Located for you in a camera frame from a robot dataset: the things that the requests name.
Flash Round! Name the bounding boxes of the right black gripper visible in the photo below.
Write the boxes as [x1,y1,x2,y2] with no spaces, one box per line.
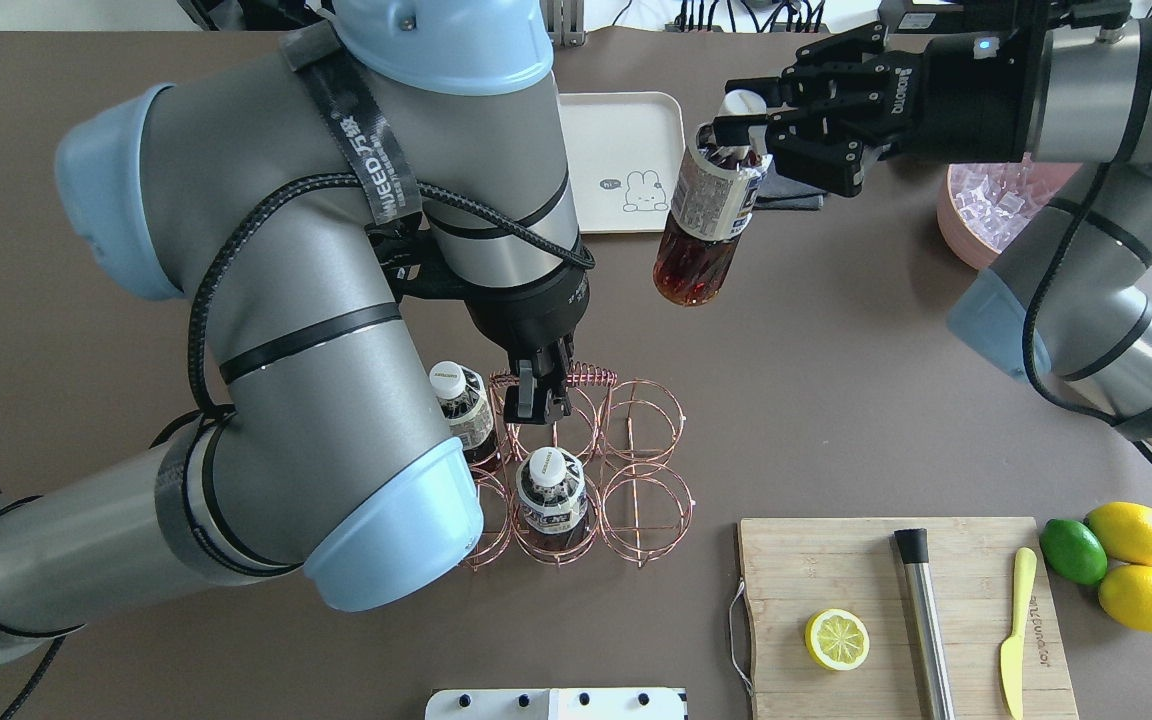
[712,22,1044,199]

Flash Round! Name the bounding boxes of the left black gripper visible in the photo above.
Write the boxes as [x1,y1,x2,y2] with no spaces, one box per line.
[465,265,589,424]

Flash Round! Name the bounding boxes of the copper wire bottle basket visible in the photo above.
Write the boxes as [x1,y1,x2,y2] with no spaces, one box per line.
[461,363,696,571]

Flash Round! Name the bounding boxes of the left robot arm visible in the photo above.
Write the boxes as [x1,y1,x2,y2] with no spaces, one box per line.
[0,1,593,666]

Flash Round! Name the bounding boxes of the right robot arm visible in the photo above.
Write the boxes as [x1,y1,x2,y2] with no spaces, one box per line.
[713,1,1152,462]

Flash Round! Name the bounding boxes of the tea bottle white cap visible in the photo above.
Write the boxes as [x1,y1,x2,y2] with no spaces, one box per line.
[513,446,588,553]
[429,361,502,473]

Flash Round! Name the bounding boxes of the folded grey cloth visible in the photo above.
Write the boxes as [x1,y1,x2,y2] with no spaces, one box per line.
[755,167,828,211]

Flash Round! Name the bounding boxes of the pink bowl of ice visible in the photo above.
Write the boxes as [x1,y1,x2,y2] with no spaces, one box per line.
[935,156,1079,270]

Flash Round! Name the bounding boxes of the cream rabbit serving tray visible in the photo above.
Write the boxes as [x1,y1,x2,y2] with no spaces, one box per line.
[559,91,684,234]

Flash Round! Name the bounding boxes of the bamboo cutting board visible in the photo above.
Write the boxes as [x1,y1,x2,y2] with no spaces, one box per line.
[736,518,1038,719]

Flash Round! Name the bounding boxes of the half lemon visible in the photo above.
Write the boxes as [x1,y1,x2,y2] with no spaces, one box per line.
[804,609,870,673]

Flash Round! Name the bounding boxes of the steel muddler black tip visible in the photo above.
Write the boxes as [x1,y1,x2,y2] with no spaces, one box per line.
[893,528,957,719]

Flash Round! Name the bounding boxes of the yellow plastic knife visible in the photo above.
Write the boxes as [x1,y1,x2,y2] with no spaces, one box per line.
[998,547,1037,719]

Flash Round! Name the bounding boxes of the green lime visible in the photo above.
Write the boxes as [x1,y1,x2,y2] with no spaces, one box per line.
[1039,518,1108,585]

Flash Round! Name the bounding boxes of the yellow lemon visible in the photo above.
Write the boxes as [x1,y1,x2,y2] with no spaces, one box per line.
[1097,564,1152,632]
[1084,501,1152,566]

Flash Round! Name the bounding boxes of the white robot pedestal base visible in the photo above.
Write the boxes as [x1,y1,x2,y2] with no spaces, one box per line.
[424,685,689,719]

